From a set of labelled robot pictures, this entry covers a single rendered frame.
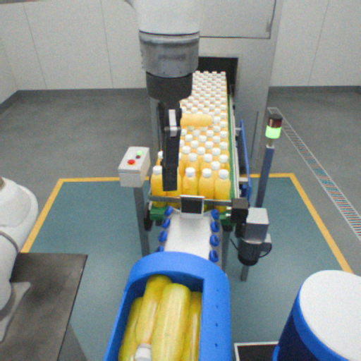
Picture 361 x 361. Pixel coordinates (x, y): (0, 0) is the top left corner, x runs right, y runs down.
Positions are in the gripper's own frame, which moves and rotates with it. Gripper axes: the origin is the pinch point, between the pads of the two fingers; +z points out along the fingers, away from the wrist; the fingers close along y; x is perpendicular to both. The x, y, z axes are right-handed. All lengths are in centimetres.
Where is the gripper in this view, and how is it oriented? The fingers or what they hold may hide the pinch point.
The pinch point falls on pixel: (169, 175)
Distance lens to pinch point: 57.5
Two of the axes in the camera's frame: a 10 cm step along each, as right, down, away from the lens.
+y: 1.5, 5.9, -8.0
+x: 9.9, -0.6, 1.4
